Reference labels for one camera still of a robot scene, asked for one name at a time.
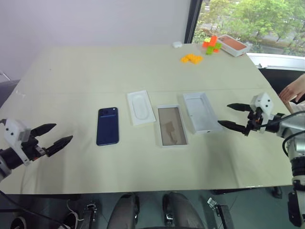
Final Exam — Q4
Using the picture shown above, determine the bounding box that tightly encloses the black table leg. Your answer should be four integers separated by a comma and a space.
271, 186, 284, 200

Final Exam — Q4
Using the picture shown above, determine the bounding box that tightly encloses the dark rounded shape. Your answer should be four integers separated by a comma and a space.
111, 192, 141, 229
162, 191, 206, 229

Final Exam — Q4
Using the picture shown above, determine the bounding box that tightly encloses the white box with orange top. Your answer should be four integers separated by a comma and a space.
217, 34, 247, 58

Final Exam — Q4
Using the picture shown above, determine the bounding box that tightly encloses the white box base brown inside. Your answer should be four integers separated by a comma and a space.
156, 104, 189, 149

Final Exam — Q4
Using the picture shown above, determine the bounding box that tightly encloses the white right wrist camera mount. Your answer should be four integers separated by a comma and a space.
250, 92, 275, 133

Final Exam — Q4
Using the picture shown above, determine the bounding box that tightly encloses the black metal stand bracket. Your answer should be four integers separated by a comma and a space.
82, 202, 99, 229
206, 197, 235, 229

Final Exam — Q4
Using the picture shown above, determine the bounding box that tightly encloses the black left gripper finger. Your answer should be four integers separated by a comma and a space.
46, 135, 73, 157
30, 123, 57, 138

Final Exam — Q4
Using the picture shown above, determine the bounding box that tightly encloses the black window frame post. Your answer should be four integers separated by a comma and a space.
184, 0, 203, 45

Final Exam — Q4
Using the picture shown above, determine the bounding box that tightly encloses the white window sill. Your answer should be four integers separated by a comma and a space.
246, 52, 305, 70

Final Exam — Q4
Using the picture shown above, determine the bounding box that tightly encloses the orange green toy brick structure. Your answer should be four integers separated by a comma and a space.
202, 35, 221, 56

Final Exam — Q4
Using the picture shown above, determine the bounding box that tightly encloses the white insert tray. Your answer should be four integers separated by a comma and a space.
126, 89, 156, 126

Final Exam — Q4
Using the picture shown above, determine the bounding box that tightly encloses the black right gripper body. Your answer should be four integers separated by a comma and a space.
246, 107, 265, 132

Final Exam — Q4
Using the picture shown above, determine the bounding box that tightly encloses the yellow-orange toy brick cluster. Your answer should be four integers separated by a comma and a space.
180, 53, 204, 65

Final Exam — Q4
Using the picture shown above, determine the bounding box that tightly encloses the person's bare hand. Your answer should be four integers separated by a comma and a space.
278, 73, 305, 105

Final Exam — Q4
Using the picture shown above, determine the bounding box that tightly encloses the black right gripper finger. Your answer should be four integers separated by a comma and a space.
227, 103, 254, 113
218, 120, 251, 137

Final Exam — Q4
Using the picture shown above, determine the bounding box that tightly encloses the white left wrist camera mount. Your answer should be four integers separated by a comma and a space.
3, 118, 32, 167

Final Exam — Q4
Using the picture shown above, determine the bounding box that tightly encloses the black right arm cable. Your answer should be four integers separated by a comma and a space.
268, 111, 305, 158

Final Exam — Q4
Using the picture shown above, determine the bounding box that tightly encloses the white floor cable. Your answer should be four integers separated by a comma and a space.
66, 199, 81, 221

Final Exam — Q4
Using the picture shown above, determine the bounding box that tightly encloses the dark blue smartphone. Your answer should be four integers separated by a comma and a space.
96, 106, 120, 147

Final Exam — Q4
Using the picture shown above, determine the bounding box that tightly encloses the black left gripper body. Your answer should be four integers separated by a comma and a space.
22, 135, 47, 162

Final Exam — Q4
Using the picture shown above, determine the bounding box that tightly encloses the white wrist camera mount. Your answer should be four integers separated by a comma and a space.
250, 92, 275, 133
3, 118, 32, 167

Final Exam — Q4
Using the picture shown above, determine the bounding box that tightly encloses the dark seat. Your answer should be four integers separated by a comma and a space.
258, 67, 305, 93

